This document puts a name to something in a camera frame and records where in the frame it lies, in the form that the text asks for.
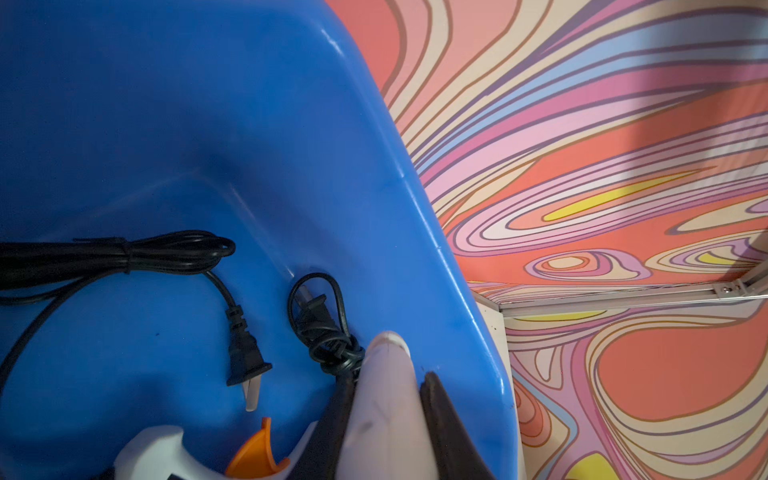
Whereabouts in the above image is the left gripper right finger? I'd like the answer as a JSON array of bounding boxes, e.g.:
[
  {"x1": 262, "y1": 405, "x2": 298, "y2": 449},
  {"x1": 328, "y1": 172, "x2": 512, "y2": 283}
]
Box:
[{"x1": 419, "y1": 372, "x2": 495, "y2": 480}]

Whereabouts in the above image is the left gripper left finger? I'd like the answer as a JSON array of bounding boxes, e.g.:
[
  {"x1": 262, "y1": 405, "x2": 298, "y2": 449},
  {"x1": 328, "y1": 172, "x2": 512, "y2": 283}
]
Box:
[{"x1": 287, "y1": 375, "x2": 355, "y2": 480}]

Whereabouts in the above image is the white glue gun orange trigger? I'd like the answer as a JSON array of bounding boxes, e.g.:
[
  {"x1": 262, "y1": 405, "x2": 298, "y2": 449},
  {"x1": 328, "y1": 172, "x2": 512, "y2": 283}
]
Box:
[{"x1": 106, "y1": 273, "x2": 438, "y2": 479}]

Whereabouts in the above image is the mint green glue gun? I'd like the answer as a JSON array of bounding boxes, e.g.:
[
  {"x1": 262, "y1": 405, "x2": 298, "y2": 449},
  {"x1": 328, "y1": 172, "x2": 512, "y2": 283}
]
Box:
[{"x1": 1, "y1": 230, "x2": 272, "y2": 412}]

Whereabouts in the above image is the blue plastic storage box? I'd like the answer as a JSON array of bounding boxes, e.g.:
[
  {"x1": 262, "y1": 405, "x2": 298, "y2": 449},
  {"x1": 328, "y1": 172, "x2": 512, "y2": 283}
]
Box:
[{"x1": 1, "y1": 1, "x2": 517, "y2": 479}]

